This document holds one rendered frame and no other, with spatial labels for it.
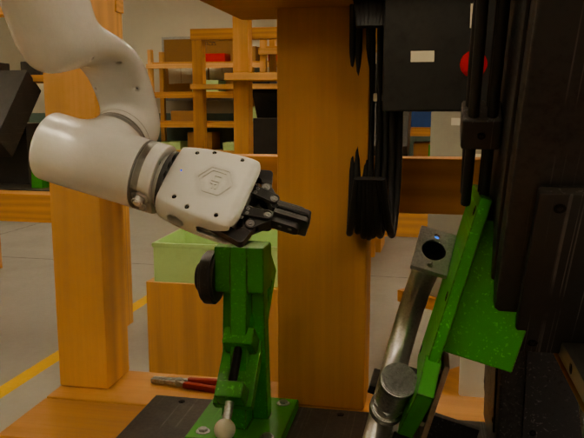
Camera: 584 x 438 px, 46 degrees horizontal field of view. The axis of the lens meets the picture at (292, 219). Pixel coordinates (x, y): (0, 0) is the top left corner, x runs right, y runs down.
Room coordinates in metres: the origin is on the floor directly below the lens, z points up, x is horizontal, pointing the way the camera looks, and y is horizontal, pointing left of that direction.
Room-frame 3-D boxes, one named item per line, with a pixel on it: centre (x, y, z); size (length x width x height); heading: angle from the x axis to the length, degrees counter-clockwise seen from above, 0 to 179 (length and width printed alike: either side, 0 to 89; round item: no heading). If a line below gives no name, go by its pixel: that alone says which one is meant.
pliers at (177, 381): (1.14, 0.17, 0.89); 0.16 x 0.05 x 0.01; 76
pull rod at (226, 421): (0.86, 0.08, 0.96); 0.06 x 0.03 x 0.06; 169
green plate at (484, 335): (0.70, -0.20, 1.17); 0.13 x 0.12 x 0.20; 79
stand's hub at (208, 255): (0.95, 0.12, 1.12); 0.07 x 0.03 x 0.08; 169
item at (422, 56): (0.97, -0.21, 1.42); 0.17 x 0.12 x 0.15; 79
